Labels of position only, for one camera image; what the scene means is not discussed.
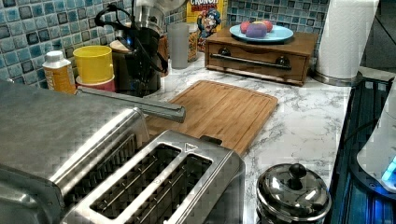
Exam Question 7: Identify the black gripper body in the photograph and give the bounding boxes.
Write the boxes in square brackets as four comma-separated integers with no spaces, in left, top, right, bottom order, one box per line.
[118,26,163,94]

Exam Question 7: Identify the oven door with handle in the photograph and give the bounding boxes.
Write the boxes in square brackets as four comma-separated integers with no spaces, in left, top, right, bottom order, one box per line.
[77,86,186,123]

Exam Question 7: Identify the silver toaster oven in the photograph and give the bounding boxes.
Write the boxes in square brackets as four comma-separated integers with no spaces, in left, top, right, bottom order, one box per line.
[0,81,149,224]

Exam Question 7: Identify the dark canister with bamboo lid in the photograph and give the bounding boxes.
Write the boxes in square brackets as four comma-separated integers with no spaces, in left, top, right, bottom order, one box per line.
[109,40,161,97]

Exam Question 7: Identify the frosted plastic cup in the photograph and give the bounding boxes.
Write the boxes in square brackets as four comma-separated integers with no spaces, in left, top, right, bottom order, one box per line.
[168,22,189,69]

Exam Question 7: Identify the yellow mug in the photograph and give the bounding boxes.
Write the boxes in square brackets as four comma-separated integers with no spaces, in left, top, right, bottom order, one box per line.
[73,46,114,84]

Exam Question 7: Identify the pink cup under mug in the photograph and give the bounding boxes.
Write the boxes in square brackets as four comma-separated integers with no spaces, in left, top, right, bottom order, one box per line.
[76,77,116,92]

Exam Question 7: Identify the clear jar with lid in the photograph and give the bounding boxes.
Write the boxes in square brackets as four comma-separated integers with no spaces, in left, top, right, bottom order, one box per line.
[187,22,198,63]

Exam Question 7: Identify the yellow cereal box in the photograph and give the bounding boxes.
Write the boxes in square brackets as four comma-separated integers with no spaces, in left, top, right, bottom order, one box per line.
[186,0,228,51]

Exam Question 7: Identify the white cap orange bottle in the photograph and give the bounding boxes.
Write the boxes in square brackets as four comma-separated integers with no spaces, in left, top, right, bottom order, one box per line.
[43,50,76,94]

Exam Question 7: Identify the pink plush strawberry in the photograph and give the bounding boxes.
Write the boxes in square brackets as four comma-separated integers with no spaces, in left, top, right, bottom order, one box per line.
[240,21,250,34]
[262,20,273,33]

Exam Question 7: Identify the purple plush fruit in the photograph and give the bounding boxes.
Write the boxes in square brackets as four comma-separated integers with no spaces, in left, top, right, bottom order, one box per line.
[246,23,267,38]

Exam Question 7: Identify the bamboo cutting board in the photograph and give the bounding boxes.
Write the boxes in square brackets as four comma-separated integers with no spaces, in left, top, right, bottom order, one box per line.
[147,80,277,155]

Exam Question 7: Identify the light blue plate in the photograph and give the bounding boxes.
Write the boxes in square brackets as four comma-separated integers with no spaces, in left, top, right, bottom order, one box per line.
[229,25,294,43]

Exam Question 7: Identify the stainless steel toaster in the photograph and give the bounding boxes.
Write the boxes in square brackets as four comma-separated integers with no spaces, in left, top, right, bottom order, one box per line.
[61,130,245,224]

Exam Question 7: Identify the wooden drawer stand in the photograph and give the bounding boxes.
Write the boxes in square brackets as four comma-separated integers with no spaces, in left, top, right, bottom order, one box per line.
[205,27,318,86]

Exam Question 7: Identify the glass french press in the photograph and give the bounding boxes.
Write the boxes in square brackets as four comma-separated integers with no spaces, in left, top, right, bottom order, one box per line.
[256,163,332,224]

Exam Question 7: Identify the paper towel roll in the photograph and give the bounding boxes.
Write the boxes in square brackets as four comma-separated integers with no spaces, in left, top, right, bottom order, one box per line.
[313,0,379,87]

